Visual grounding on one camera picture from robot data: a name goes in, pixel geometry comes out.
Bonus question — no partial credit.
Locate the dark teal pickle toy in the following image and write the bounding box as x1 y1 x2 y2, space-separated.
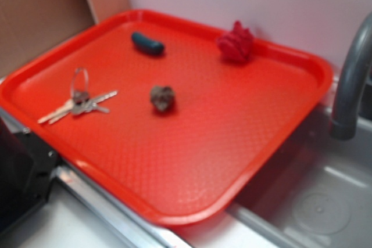
131 32 165 56

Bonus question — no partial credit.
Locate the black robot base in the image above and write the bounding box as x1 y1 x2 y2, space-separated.
1 121 60 235

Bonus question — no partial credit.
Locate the silver metal rail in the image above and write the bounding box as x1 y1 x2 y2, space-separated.
0 105 187 248

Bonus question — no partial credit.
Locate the brown cardboard panel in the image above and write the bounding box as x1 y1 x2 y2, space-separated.
1 0 94 77

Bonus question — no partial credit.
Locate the silver key bunch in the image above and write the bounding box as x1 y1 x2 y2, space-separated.
37 67 118 125

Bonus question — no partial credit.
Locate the grey sink faucet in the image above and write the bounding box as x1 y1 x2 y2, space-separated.
329 14 371 140

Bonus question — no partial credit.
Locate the red plastic tray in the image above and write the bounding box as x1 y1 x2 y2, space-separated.
1 10 333 227

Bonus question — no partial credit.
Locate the grey plastic sink basin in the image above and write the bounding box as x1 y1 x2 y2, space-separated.
232 79 372 248

